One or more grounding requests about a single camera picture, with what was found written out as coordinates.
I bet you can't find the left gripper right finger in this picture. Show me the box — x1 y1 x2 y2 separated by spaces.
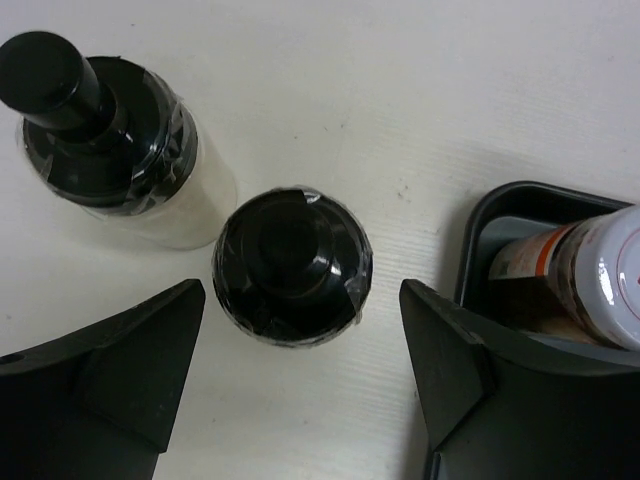
399 279 639 479

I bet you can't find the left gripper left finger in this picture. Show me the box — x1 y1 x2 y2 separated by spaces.
1 279 206 479

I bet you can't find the black-cap brown spice bottle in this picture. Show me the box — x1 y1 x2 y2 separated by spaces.
211 186 374 348

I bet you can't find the black-cap white powder bottle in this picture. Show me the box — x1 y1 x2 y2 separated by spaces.
1 31 237 250

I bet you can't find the black rectangular tray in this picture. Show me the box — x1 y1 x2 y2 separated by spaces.
422 180 640 480

